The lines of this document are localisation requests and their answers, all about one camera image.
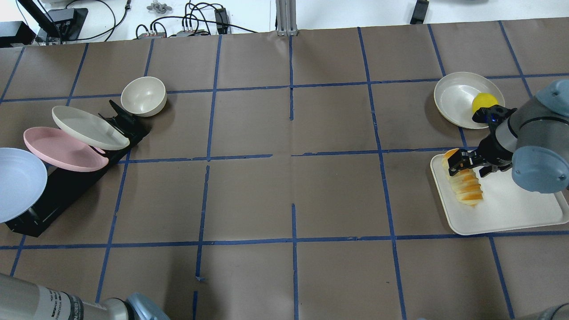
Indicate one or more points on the pink plate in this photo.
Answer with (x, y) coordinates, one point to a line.
(59, 149)

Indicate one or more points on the aluminium frame post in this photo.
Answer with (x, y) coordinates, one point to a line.
(286, 18)

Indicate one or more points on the white rectangular tray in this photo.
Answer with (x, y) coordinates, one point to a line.
(504, 206)

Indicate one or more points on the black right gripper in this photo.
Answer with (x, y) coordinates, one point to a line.
(490, 150)

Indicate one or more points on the black monitor stand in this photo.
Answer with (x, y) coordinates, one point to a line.
(63, 25)

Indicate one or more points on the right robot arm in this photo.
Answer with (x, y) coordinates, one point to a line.
(531, 141)

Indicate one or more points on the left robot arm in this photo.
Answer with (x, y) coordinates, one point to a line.
(22, 300)

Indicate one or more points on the cream bowl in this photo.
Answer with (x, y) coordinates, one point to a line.
(144, 97)

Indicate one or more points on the yellow lemon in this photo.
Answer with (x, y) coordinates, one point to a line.
(483, 100)

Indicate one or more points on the cream plate in rack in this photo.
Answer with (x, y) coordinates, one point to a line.
(88, 128)

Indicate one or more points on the light blue plate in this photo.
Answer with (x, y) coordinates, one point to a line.
(23, 178)

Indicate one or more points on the black power adapter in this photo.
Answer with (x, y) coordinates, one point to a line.
(222, 21)

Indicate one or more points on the cream plate with lemon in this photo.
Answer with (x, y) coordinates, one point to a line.
(454, 94)

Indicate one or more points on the black plate rack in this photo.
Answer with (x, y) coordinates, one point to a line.
(64, 187)

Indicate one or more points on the orange striped bread roll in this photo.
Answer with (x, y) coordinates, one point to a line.
(465, 184)

